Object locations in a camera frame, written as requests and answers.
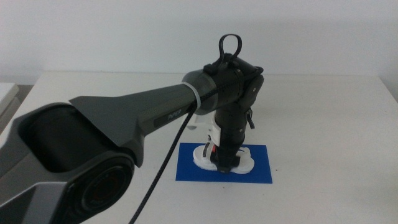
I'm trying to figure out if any white shoe with red-black stripes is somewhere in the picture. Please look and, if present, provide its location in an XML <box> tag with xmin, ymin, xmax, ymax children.
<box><xmin>192</xmin><ymin>142</ymin><xmax>256</xmax><ymax>175</ymax></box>

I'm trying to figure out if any blue rectangular mat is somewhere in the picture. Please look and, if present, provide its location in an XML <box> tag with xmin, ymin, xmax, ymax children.
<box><xmin>175</xmin><ymin>142</ymin><xmax>274</xmax><ymax>184</ymax></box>

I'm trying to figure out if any white zip tie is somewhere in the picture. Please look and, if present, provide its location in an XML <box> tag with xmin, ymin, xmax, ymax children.
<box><xmin>181</xmin><ymin>81</ymin><xmax>203</xmax><ymax>110</ymax></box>

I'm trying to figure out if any white side furniture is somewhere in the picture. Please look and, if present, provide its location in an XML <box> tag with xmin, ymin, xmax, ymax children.
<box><xmin>0</xmin><ymin>82</ymin><xmax>21</xmax><ymax>125</ymax></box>

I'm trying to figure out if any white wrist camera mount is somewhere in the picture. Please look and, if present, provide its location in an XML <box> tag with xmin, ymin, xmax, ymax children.
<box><xmin>187</xmin><ymin>114</ymin><xmax>223</xmax><ymax>147</ymax></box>

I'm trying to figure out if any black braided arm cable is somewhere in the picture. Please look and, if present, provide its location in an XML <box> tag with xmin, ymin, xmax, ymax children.
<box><xmin>128</xmin><ymin>34</ymin><xmax>264</xmax><ymax>224</ymax></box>

